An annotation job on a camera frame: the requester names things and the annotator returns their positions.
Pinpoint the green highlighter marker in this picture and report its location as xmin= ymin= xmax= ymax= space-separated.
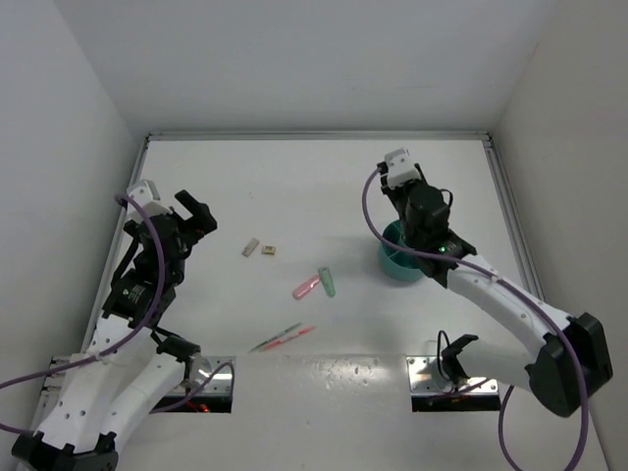
xmin=318 ymin=267 xmax=337 ymax=297

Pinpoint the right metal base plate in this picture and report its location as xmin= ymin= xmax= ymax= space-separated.
xmin=406 ymin=355 xmax=498 ymax=397

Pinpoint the purple cable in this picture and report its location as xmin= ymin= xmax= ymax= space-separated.
xmin=361 ymin=164 xmax=590 ymax=471
xmin=0 ymin=193 xmax=236 ymax=436

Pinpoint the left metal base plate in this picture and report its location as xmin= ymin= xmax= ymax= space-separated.
xmin=186 ymin=354 xmax=236 ymax=397

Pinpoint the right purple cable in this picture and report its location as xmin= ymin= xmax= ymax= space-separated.
xmin=361 ymin=164 xmax=590 ymax=471

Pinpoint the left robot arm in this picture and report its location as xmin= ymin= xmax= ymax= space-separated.
xmin=11 ymin=181 xmax=218 ymax=470

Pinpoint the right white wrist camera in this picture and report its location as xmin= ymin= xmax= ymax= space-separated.
xmin=378 ymin=148 xmax=421 ymax=189

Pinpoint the red thin pen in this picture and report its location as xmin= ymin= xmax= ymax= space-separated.
xmin=262 ymin=326 xmax=316 ymax=351

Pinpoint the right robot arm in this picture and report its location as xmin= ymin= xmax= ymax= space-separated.
xmin=370 ymin=158 xmax=613 ymax=417

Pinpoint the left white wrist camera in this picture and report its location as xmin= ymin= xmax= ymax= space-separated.
xmin=115 ymin=180 xmax=172 ymax=224

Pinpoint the beige eraser block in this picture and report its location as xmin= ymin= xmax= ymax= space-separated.
xmin=241 ymin=237 xmax=259 ymax=257

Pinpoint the green thin pen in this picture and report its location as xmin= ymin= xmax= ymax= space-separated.
xmin=247 ymin=322 xmax=302 ymax=353

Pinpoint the small tan square box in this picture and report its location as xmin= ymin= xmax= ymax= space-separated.
xmin=261 ymin=245 xmax=276 ymax=256

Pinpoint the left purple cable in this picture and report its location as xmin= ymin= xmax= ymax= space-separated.
xmin=0 ymin=193 xmax=236 ymax=436

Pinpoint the pink highlighter marker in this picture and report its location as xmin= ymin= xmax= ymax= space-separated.
xmin=291 ymin=275 xmax=321 ymax=300

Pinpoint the teal round divided container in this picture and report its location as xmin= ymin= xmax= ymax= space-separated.
xmin=378 ymin=220 xmax=424 ymax=283

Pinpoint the metal base plate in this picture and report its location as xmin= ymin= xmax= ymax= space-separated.
xmin=186 ymin=354 xmax=236 ymax=397
xmin=406 ymin=355 xmax=498 ymax=397

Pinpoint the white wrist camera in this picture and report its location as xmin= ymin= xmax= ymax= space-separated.
xmin=378 ymin=148 xmax=421 ymax=189
xmin=115 ymin=180 xmax=172 ymax=224

